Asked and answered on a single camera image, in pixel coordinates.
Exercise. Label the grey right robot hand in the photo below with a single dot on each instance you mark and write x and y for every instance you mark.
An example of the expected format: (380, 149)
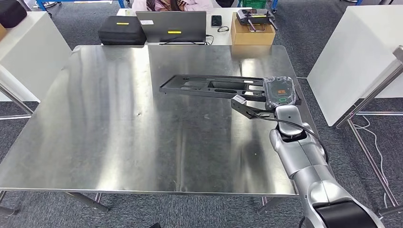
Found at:
(280, 93)

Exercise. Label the black plastic plate bracket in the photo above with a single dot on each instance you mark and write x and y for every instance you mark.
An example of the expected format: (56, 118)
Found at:
(170, 86)

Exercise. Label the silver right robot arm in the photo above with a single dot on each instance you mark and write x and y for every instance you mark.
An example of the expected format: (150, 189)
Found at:
(299, 157)

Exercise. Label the stainless steel workbench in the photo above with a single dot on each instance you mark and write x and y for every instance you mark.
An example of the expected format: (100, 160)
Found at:
(94, 126)

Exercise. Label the white panel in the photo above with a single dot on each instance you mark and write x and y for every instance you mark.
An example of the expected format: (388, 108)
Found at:
(346, 63)

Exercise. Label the white desk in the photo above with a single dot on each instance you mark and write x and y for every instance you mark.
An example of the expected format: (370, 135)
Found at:
(220, 37)

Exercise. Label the black device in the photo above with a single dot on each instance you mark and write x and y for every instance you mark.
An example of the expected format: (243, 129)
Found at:
(255, 14)

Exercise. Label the green plastic crate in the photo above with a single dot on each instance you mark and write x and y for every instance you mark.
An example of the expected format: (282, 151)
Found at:
(253, 3)

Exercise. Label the black phone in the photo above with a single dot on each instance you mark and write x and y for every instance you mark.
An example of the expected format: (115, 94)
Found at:
(216, 21)

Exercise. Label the person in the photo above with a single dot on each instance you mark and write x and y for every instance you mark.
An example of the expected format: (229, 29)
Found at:
(195, 4)

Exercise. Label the grey laptop with yellow sticker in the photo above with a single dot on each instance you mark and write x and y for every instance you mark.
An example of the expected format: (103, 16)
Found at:
(173, 22)

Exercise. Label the black bag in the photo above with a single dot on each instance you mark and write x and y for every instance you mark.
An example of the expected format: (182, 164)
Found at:
(121, 31)

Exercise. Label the black box with white edge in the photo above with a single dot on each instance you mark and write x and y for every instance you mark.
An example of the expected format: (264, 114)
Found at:
(155, 226)

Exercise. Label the white cabinet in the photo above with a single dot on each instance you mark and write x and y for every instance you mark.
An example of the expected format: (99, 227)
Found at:
(31, 63)

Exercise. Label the black soft case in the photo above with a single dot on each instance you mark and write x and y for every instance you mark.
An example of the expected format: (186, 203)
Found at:
(11, 12)

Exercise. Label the pale wrist camera on bracket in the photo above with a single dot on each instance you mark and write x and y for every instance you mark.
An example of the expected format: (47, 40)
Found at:
(239, 100)

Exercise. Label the blue metal frame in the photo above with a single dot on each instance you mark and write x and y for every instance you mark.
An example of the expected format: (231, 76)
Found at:
(41, 4)
(275, 6)

